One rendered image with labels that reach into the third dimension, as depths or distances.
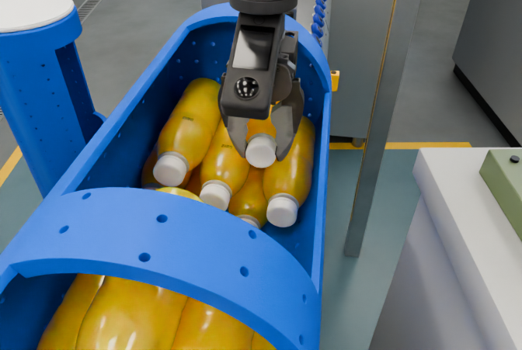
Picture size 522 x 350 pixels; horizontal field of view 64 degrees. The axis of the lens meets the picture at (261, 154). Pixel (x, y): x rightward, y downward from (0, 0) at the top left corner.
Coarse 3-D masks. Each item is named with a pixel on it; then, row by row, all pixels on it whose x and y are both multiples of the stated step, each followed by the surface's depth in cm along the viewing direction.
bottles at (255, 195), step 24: (216, 144) 58; (312, 144) 62; (144, 168) 58; (216, 168) 55; (240, 168) 56; (264, 168) 63; (288, 168) 55; (312, 168) 60; (192, 192) 60; (216, 192) 52; (240, 192) 59; (264, 192) 56; (288, 192) 54; (240, 216) 57; (264, 216) 58; (288, 216) 53
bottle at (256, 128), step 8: (256, 120) 55; (264, 120) 55; (248, 128) 55; (256, 128) 54; (264, 128) 54; (272, 128) 54; (248, 136) 55; (256, 136) 54; (264, 136) 54; (272, 136) 54
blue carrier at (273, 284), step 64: (192, 64) 68; (320, 64) 60; (128, 128) 58; (320, 128) 67; (64, 192) 33; (128, 192) 30; (320, 192) 45; (0, 256) 30; (64, 256) 26; (128, 256) 26; (192, 256) 27; (256, 256) 30; (320, 256) 39; (0, 320) 36; (256, 320) 27; (320, 320) 36
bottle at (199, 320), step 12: (192, 300) 35; (192, 312) 34; (204, 312) 33; (216, 312) 33; (180, 324) 33; (192, 324) 33; (204, 324) 32; (216, 324) 32; (228, 324) 33; (240, 324) 34; (180, 336) 32; (192, 336) 32; (204, 336) 32; (216, 336) 32; (228, 336) 32; (240, 336) 33; (252, 336) 35; (180, 348) 31; (192, 348) 31; (204, 348) 31; (216, 348) 31; (228, 348) 32; (240, 348) 32
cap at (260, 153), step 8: (248, 144) 54; (256, 144) 52; (264, 144) 52; (272, 144) 53; (248, 152) 53; (256, 152) 53; (264, 152) 53; (272, 152) 52; (248, 160) 54; (256, 160) 54; (264, 160) 53; (272, 160) 53
